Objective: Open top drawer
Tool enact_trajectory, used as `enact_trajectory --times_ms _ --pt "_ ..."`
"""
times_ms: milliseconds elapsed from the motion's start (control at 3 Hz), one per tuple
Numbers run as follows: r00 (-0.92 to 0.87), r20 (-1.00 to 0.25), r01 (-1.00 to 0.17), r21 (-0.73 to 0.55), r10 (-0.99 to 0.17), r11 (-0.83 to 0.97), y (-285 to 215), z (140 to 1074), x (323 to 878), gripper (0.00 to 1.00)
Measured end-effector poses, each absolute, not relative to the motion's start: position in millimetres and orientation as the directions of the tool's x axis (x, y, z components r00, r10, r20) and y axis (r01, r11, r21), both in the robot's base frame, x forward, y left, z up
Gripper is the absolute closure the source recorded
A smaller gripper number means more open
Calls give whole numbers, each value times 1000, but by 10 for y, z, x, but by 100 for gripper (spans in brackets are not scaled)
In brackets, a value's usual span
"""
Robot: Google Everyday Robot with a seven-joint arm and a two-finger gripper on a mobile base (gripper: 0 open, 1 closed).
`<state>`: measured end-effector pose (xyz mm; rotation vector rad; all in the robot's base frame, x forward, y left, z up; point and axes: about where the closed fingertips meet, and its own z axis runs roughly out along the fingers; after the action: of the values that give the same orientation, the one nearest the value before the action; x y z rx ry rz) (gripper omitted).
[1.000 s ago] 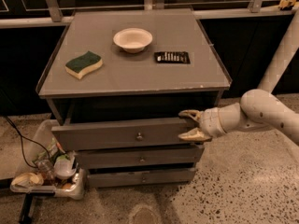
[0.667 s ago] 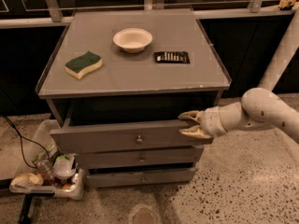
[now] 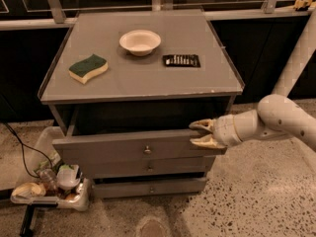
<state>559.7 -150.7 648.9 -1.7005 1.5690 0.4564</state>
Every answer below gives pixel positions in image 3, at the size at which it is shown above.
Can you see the metal window railing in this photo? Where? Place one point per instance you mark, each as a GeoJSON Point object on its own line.
{"type": "Point", "coordinates": [36, 14]}

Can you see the green yellow sponge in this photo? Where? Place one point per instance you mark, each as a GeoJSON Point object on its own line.
{"type": "Point", "coordinates": [88, 68]}

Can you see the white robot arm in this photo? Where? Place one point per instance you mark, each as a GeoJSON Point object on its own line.
{"type": "Point", "coordinates": [275, 116]}

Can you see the white cup in bin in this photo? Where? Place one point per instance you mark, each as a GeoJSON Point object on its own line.
{"type": "Point", "coordinates": [67, 177]}

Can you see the grey drawer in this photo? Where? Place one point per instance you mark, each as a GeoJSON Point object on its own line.
{"type": "Point", "coordinates": [150, 188]}
{"type": "Point", "coordinates": [147, 167]}
{"type": "Point", "coordinates": [99, 136]}

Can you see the grey middle drawer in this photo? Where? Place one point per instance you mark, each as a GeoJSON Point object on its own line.
{"type": "Point", "coordinates": [147, 167]}

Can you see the yellow object on ledge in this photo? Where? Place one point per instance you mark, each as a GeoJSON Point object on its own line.
{"type": "Point", "coordinates": [302, 5]}

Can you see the clear plastic bin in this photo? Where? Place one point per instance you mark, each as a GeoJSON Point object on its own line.
{"type": "Point", "coordinates": [44, 164]}

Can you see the grey drawer cabinet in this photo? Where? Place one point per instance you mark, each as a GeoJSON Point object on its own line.
{"type": "Point", "coordinates": [142, 86]}

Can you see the black snack packet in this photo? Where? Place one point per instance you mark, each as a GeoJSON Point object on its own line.
{"type": "Point", "coordinates": [181, 60]}

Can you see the black stand base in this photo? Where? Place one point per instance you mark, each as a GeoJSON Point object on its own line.
{"type": "Point", "coordinates": [26, 230]}

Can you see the grey bottom drawer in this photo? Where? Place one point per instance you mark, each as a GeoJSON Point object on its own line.
{"type": "Point", "coordinates": [150, 188]}

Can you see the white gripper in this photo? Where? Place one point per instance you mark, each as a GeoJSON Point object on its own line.
{"type": "Point", "coordinates": [224, 130]}

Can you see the white paper bowl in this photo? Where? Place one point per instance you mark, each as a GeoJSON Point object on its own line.
{"type": "Point", "coordinates": [140, 42]}

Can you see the banana peel in bin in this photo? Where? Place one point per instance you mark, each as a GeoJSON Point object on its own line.
{"type": "Point", "coordinates": [29, 190]}

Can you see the grey top drawer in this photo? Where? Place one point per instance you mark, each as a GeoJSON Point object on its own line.
{"type": "Point", "coordinates": [99, 136]}

